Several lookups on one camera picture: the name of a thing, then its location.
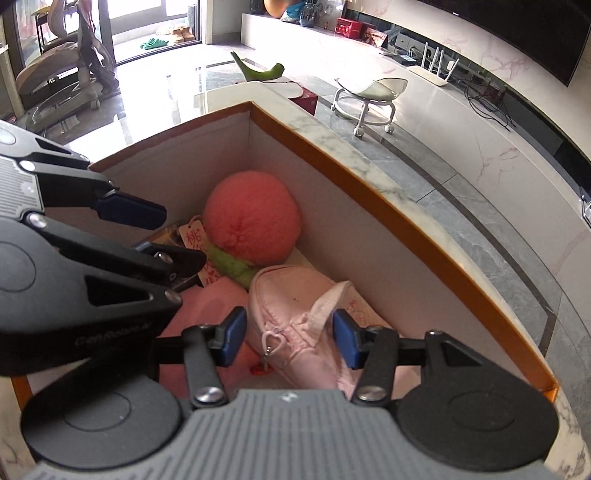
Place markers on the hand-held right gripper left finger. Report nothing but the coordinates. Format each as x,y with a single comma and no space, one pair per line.
233,333

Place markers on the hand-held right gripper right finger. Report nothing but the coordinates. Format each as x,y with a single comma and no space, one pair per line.
346,339

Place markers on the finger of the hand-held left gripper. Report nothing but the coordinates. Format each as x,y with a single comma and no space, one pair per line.
138,265
131,211

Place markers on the pink card wallet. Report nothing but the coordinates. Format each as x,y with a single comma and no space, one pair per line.
207,304

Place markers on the pink fabric pouch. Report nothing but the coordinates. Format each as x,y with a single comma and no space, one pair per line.
286,295

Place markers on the orange cardboard box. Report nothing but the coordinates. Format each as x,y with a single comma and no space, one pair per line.
415,277

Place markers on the pink peach plush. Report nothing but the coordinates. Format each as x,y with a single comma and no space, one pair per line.
249,217

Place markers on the green slippers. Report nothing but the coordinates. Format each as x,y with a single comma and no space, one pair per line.
154,44

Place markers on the grey office chair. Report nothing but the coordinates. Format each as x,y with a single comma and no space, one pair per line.
51,60

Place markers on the brown shoes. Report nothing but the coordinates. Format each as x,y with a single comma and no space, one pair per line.
181,33

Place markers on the green bird toy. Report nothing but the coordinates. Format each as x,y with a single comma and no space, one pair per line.
261,72

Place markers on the green seat rolling stool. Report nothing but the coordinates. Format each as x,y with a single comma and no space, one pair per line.
369,92

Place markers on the orange acorn vase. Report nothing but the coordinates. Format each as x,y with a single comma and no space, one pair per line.
273,7

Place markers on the white wifi router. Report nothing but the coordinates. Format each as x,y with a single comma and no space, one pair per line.
434,69

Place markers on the red gift box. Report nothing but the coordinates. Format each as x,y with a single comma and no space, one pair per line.
350,27

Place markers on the pink printed box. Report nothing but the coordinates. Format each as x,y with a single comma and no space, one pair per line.
375,36

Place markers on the black curved television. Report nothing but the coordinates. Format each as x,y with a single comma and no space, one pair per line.
531,32

